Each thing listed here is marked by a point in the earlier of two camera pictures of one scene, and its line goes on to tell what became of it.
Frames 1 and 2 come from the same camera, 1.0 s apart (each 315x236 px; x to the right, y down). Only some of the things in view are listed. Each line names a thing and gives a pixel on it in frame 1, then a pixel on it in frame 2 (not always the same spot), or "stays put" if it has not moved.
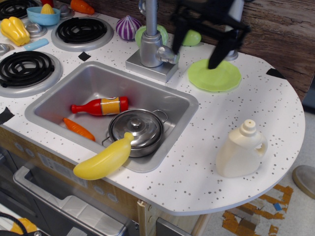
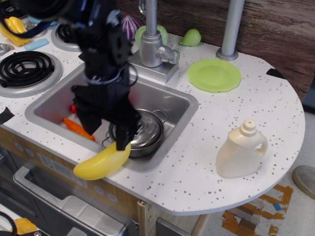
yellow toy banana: (106, 162) stays put
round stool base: (303, 176) stays put
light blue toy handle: (41, 42) stays put
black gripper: (210, 17) -> (109, 96)
